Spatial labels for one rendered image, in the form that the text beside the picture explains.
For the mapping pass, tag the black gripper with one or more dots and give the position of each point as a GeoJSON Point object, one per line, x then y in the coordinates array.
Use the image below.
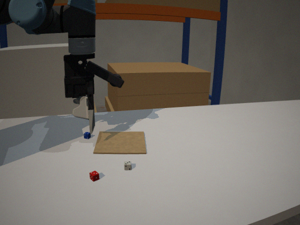
{"type": "Point", "coordinates": [79, 84]}

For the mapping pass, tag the blue die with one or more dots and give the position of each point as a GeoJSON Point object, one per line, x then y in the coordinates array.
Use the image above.
{"type": "Point", "coordinates": [87, 135]}

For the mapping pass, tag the beige die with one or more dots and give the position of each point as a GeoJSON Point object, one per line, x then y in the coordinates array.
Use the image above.
{"type": "Point", "coordinates": [127, 165]}

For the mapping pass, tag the red die with white pips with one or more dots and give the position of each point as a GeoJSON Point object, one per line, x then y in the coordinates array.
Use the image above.
{"type": "Point", "coordinates": [94, 176]}

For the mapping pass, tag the tan square mat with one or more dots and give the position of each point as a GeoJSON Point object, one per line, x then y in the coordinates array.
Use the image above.
{"type": "Point", "coordinates": [120, 142]}

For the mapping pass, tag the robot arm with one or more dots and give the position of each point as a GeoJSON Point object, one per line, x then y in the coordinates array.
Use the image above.
{"type": "Point", "coordinates": [77, 18]}

